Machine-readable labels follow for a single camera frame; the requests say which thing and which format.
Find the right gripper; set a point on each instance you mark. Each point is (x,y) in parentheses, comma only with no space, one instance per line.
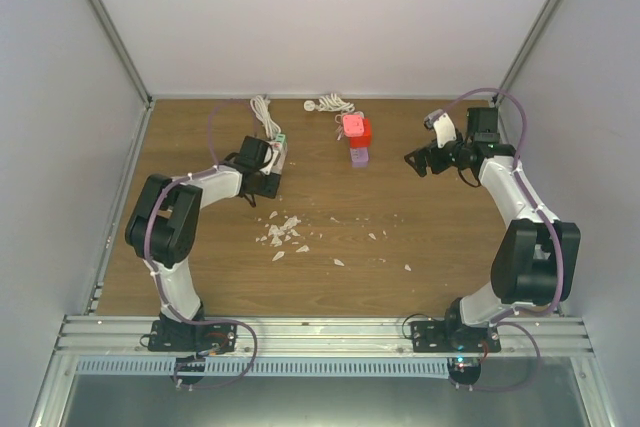
(421,167)

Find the white power strip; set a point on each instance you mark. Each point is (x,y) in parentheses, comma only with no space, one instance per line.
(277,171)

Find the white cube adapter plug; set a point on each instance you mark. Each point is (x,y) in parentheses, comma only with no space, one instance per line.
(274,154)

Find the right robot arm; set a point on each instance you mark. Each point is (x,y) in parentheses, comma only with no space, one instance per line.
(533,269)

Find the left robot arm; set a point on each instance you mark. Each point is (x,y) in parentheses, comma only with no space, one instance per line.
(162,227)

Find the red plug block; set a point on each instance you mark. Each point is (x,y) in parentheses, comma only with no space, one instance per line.
(364,138)

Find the purple plug adapter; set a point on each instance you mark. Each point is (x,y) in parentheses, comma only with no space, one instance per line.
(359,157)

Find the pink cube socket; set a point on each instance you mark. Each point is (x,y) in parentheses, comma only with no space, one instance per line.
(353,125)

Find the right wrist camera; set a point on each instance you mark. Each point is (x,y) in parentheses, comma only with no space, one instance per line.
(444,128)

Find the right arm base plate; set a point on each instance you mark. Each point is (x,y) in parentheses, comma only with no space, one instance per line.
(438,336)

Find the aluminium rail frame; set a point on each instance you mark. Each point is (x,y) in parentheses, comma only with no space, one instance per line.
(342,337)

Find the slotted cable duct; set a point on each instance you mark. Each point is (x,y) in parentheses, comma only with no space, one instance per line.
(266,367)

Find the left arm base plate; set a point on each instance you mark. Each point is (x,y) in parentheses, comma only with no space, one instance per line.
(167,335)

